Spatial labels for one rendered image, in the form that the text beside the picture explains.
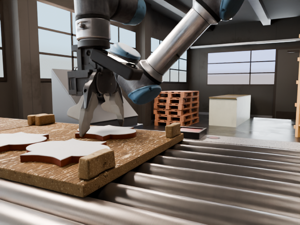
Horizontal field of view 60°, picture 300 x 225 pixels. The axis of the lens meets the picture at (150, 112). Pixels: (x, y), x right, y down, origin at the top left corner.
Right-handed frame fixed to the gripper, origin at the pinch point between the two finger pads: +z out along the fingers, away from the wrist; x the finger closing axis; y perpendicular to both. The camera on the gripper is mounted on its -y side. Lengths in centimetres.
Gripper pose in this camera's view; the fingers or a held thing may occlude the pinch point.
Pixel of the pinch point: (106, 131)
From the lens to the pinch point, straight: 59.5
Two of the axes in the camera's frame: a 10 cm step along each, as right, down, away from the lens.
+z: 0.4, 10.0, 0.9
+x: -4.4, 1.0, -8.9
